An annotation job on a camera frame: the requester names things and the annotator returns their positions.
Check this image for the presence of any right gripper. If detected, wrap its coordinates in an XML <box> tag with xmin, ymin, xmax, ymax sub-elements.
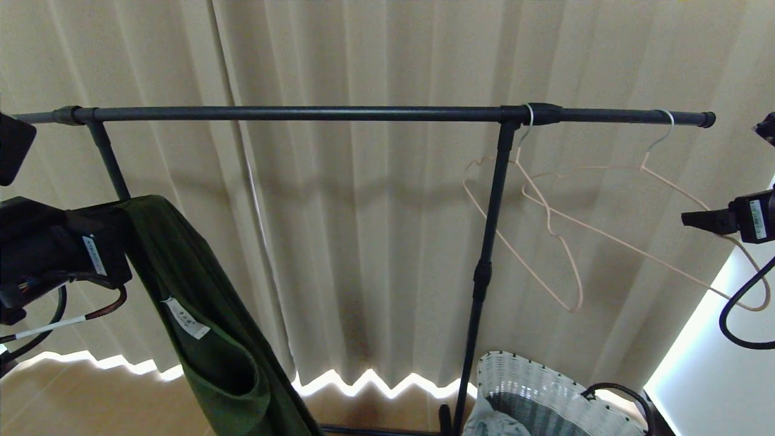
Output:
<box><xmin>681</xmin><ymin>190</ymin><xmax>775</xmax><ymax>245</ymax></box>

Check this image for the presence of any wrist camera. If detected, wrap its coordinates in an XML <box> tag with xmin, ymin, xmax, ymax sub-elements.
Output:
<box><xmin>0</xmin><ymin>112</ymin><xmax>37</xmax><ymax>187</ymax></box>
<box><xmin>754</xmin><ymin>112</ymin><xmax>775</xmax><ymax>147</ymax></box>

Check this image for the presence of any pink clothes hanger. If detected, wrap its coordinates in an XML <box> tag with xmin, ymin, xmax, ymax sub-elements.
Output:
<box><xmin>521</xmin><ymin>109</ymin><xmax>773</xmax><ymax>313</ymax></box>
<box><xmin>463</xmin><ymin>104</ymin><xmax>585</xmax><ymax>314</ymax></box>

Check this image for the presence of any black clothes rack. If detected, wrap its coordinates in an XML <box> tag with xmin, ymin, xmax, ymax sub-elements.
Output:
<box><xmin>12</xmin><ymin>103</ymin><xmax>716</xmax><ymax>436</ymax></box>

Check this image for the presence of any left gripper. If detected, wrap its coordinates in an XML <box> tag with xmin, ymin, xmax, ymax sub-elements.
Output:
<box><xmin>0</xmin><ymin>200</ymin><xmax>133</xmax><ymax>294</ymax></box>

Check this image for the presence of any green sleeveless shirt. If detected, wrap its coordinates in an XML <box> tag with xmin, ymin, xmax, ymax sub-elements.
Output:
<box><xmin>115</xmin><ymin>194</ymin><xmax>325</xmax><ymax>436</ymax></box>

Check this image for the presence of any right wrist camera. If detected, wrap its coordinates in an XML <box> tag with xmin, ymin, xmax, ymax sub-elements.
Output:
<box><xmin>754</xmin><ymin>112</ymin><xmax>775</xmax><ymax>147</ymax></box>

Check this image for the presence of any white laundry basket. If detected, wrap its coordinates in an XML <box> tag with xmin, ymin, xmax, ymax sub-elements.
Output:
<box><xmin>475</xmin><ymin>351</ymin><xmax>658</xmax><ymax>436</ymax></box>

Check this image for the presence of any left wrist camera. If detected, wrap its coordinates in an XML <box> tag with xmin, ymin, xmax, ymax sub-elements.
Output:
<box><xmin>0</xmin><ymin>112</ymin><xmax>37</xmax><ymax>187</ymax></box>

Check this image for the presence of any pale grey garment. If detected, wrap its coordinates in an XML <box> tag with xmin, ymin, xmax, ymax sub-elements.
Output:
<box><xmin>463</xmin><ymin>397</ymin><xmax>533</xmax><ymax>436</ymax></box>

